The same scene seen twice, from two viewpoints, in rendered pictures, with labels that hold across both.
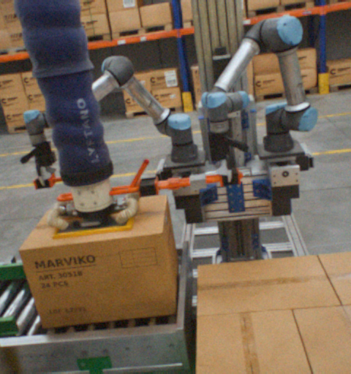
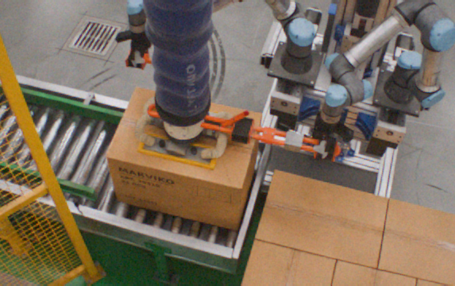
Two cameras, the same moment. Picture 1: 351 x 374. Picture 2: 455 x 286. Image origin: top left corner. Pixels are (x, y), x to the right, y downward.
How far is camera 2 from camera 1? 1.34 m
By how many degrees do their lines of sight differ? 35
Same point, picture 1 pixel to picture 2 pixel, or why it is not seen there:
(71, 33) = (195, 17)
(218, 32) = not seen: outside the picture
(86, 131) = (190, 89)
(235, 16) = not seen: outside the picture
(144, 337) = (203, 252)
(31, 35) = (152, 12)
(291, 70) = (432, 63)
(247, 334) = (290, 274)
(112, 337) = (177, 243)
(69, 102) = (179, 68)
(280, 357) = not seen: outside the picture
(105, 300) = (176, 205)
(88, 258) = (167, 180)
